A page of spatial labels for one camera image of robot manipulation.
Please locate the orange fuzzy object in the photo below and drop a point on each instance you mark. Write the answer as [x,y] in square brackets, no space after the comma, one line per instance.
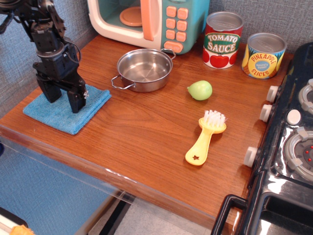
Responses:
[21,230]

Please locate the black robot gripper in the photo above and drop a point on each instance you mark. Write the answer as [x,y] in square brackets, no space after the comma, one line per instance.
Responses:
[58,70]

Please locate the teal toy microwave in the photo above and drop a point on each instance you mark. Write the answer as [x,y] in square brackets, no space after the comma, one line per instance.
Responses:
[157,24]

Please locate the pineapple slices can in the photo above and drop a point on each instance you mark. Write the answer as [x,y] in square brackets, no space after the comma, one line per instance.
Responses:
[263,55]

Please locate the tomato sauce can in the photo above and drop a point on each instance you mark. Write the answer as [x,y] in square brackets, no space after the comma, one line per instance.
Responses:
[222,37]

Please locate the blue cloth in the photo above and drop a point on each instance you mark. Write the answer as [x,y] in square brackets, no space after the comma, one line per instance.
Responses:
[59,115]

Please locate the small steel pan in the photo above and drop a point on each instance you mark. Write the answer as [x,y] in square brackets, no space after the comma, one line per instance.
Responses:
[144,70]

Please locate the yellow dish brush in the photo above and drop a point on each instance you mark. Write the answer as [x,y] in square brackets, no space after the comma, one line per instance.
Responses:
[213,122]

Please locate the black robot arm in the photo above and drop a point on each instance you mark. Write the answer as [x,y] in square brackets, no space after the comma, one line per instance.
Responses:
[40,20]

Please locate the green toy pear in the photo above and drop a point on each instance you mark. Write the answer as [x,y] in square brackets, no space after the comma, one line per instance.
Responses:
[200,90]

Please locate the black toy stove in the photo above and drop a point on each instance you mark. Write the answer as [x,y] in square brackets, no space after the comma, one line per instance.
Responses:
[280,188]

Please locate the clear acrylic barrier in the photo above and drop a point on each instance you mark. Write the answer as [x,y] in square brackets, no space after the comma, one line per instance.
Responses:
[60,193]

